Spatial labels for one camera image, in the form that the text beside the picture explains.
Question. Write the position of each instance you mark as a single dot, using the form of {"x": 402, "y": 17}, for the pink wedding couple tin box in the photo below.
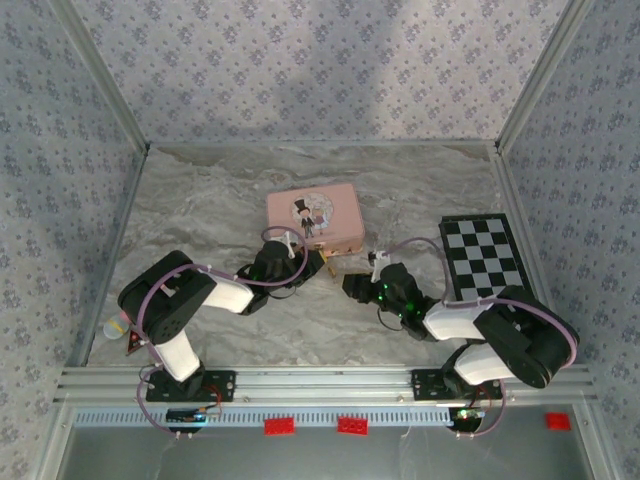
{"x": 340, "y": 210}

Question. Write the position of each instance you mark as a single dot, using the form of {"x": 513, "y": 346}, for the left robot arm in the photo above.
{"x": 170, "y": 310}

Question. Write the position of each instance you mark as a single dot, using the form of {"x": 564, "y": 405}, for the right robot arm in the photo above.
{"x": 515, "y": 340}

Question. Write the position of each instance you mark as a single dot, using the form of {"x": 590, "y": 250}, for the black grey chessboard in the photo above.
{"x": 480, "y": 255}

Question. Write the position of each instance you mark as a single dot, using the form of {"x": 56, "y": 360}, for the red toy brick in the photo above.
{"x": 353, "y": 425}
{"x": 558, "y": 421}
{"x": 279, "y": 427}

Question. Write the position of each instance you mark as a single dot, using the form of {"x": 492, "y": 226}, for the right base circuit board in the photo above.
{"x": 467, "y": 416}

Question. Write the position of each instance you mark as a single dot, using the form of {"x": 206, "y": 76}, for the base circuit board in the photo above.
{"x": 467, "y": 416}
{"x": 187, "y": 416}

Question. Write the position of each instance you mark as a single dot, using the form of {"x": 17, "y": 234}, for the red black triangle sign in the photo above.
{"x": 134, "y": 343}

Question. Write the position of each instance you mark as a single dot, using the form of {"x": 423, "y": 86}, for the grey metal tray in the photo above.
{"x": 320, "y": 457}

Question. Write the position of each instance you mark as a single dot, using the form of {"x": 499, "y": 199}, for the clear bottle with yellow band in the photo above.
{"x": 114, "y": 327}

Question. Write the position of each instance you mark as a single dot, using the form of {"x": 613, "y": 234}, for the left base circuit board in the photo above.
{"x": 187, "y": 416}

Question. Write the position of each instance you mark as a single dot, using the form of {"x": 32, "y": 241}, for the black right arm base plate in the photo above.
{"x": 427, "y": 382}

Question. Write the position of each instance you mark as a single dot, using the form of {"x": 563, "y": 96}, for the aluminium mounting rail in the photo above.
{"x": 320, "y": 382}

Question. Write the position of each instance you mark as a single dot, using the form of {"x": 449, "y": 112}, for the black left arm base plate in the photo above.
{"x": 220, "y": 385}

